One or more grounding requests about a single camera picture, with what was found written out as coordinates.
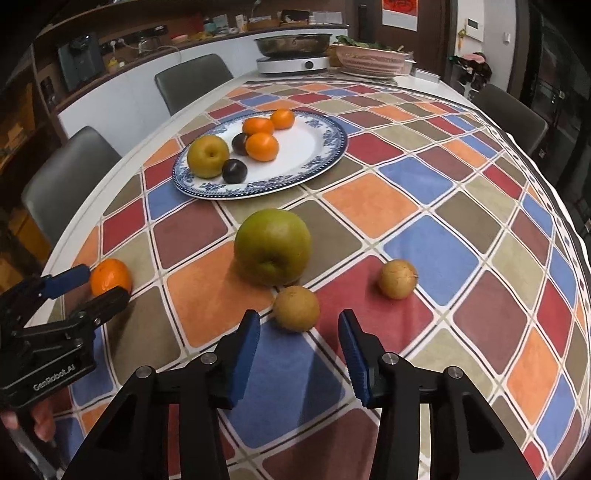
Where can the large orange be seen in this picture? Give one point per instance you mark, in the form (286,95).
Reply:
(255,125)

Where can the black water dispenser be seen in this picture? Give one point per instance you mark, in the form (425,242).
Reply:
(81,61)

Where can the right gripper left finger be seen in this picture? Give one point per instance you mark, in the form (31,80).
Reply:
(211,382)

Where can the dark plum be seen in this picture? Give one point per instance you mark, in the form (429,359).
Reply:
(238,144)
(234,171)

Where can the colourful checkered tablecloth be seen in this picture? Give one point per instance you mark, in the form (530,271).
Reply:
(503,289)

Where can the grey chair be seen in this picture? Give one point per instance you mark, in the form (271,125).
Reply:
(186,82)
(526,126)
(66,179)

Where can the dark wooden door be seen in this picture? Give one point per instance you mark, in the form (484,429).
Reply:
(431,43)

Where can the far grey chair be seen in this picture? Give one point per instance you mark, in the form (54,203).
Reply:
(186,82)

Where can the steel pan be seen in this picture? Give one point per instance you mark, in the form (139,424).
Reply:
(291,46)

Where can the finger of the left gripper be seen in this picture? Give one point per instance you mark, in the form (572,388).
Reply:
(56,286)
(101,309)

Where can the right side grey chair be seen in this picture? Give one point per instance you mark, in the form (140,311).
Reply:
(526,126)

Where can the near grey chair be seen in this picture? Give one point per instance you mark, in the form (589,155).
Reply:
(66,179)

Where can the person's left hand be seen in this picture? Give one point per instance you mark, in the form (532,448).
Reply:
(43,422)

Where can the brown kiwi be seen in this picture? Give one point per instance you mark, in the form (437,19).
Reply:
(398,279)
(296,309)

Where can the yellow pear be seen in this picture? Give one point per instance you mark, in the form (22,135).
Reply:
(206,156)

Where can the red fu poster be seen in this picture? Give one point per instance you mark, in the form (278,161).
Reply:
(401,14)

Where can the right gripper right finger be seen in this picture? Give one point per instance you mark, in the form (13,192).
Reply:
(468,439)

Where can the small front orange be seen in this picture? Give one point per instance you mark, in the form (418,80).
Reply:
(283,119)

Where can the blue white porcelain plate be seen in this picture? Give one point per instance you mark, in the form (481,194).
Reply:
(310,148)

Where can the white induction cooker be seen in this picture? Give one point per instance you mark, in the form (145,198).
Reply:
(270,66)

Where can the small white box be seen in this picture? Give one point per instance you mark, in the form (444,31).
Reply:
(426,75)

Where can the green pear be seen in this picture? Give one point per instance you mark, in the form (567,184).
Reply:
(272,247)

